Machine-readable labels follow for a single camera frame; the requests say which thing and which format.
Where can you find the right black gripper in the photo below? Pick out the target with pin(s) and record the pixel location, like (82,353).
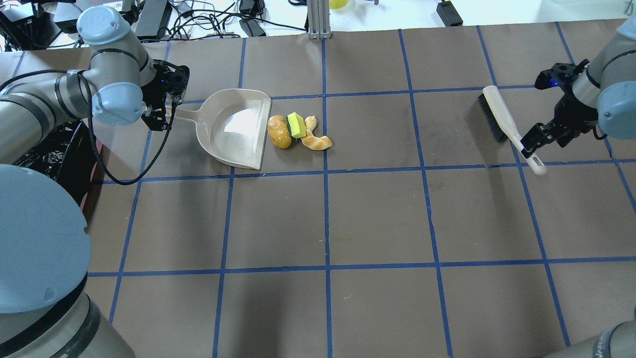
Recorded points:
(575,112)

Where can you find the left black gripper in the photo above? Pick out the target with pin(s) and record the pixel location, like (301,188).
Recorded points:
(155,100)

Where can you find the white hand brush black bristles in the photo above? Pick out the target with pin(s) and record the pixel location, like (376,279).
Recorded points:
(503,126)

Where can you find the beige plastic dustpan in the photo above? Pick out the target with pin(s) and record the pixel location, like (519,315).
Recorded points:
(230,125)

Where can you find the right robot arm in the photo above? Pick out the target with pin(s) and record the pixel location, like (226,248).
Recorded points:
(598,95)

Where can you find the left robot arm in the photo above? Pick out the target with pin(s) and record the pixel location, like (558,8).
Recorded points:
(45,250)

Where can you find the black trash bag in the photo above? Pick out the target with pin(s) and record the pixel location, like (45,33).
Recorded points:
(66,156)

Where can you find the pink bin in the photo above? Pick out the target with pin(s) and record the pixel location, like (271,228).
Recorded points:
(92,175)

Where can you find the yellow potato toy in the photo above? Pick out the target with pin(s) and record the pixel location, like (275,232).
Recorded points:
(278,131)

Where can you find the black power adapter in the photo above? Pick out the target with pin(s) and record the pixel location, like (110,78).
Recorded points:
(251,28)

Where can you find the yellow green sponge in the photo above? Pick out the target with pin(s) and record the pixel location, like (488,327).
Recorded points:
(297,127)

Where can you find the croissant bread toy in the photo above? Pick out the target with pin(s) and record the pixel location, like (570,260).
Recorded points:
(310,140)

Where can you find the black power brick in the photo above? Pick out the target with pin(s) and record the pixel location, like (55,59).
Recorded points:
(448,13)

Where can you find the aluminium frame post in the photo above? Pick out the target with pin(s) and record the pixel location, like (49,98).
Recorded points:
(318,23)

